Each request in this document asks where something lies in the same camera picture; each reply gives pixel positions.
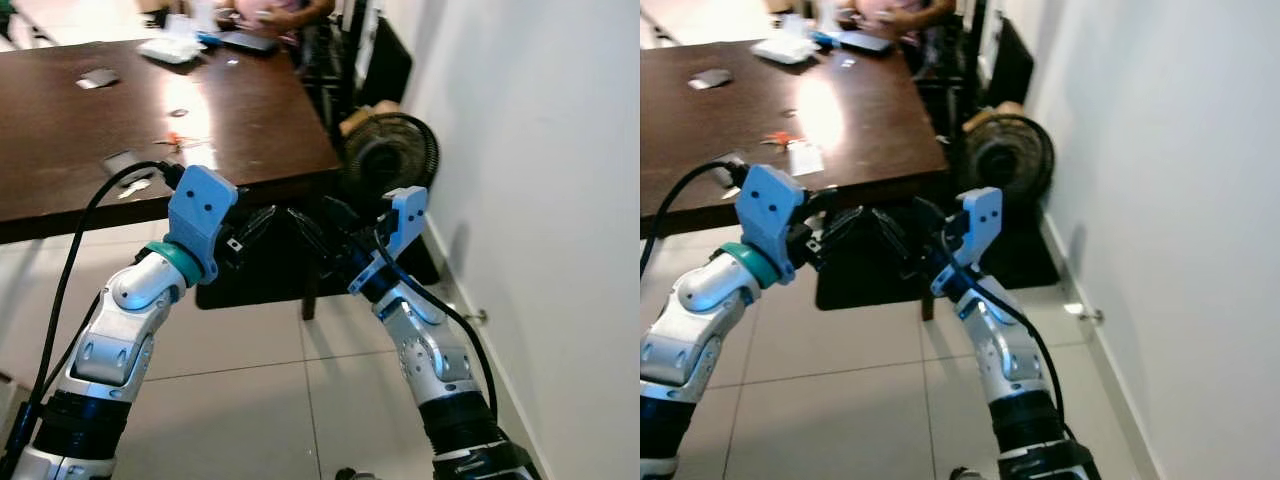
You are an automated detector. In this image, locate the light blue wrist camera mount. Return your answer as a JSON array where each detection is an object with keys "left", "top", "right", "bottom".
[
  {"left": 930, "top": 187, "right": 1004, "bottom": 297},
  {"left": 165, "top": 165, "right": 241, "bottom": 286},
  {"left": 378, "top": 186, "right": 430, "bottom": 263},
  {"left": 735, "top": 165, "right": 809, "bottom": 286}
]

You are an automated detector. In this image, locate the black round floor fan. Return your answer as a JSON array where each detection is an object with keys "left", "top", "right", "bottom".
[
  {"left": 962, "top": 112, "right": 1057, "bottom": 207},
  {"left": 340, "top": 112, "right": 441, "bottom": 207}
]

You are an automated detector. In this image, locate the dark brown wooden table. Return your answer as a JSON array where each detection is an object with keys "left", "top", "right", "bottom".
[
  {"left": 640, "top": 38, "right": 1061, "bottom": 321},
  {"left": 0, "top": 38, "right": 441, "bottom": 321}
]

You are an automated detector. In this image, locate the black flat tablet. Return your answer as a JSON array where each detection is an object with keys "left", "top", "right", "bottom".
[
  {"left": 215, "top": 30, "right": 281, "bottom": 56},
  {"left": 834, "top": 30, "right": 895, "bottom": 54}
]

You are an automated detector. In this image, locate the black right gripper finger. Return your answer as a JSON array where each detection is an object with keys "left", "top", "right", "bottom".
[
  {"left": 320, "top": 195, "right": 365, "bottom": 235},
  {"left": 904, "top": 195, "right": 947, "bottom": 235},
  {"left": 285, "top": 205, "right": 337, "bottom": 257},
  {"left": 870, "top": 205, "right": 919, "bottom": 257}
]

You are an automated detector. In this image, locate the black chair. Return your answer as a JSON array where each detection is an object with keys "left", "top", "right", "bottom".
[
  {"left": 915, "top": 0, "right": 1037, "bottom": 121},
  {"left": 300, "top": 0, "right": 414, "bottom": 131}
]

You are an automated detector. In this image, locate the light blue right wrist camera mount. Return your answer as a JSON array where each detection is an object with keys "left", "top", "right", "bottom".
[
  {"left": 930, "top": 187, "right": 1004, "bottom": 297},
  {"left": 378, "top": 186, "right": 430, "bottom": 263}
]

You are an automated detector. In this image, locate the light blue left wrist camera mount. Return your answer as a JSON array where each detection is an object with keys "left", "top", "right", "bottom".
[
  {"left": 735, "top": 165, "right": 809, "bottom": 286},
  {"left": 165, "top": 165, "right": 241, "bottom": 286}
]

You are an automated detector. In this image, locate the seated person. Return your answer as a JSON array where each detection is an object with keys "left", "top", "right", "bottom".
[
  {"left": 853, "top": 0, "right": 957, "bottom": 33},
  {"left": 215, "top": 0, "right": 337, "bottom": 33}
]

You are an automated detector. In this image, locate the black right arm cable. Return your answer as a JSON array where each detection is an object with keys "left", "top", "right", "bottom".
[
  {"left": 370, "top": 232, "right": 501, "bottom": 423},
  {"left": 940, "top": 232, "right": 1067, "bottom": 427}
]

